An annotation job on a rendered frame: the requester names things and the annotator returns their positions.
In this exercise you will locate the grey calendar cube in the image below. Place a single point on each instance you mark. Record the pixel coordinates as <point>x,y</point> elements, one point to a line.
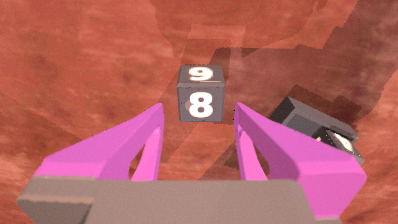
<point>339,141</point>
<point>200,93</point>

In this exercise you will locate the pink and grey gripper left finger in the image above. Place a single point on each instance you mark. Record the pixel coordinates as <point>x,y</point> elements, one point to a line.
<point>108,155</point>

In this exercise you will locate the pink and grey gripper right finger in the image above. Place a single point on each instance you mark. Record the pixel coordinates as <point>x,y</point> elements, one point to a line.
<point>329,177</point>

